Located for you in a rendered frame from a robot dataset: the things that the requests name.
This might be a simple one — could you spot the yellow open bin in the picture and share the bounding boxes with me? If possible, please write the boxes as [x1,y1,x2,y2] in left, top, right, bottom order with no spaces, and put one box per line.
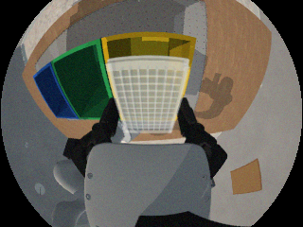
[101,32,196,73]

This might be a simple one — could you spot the blue bin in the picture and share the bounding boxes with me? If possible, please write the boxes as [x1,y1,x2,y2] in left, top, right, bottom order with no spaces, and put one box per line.
[33,62,79,119]

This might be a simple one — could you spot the green bin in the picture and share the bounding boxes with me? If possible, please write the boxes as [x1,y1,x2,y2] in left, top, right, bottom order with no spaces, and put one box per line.
[51,38,114,120]

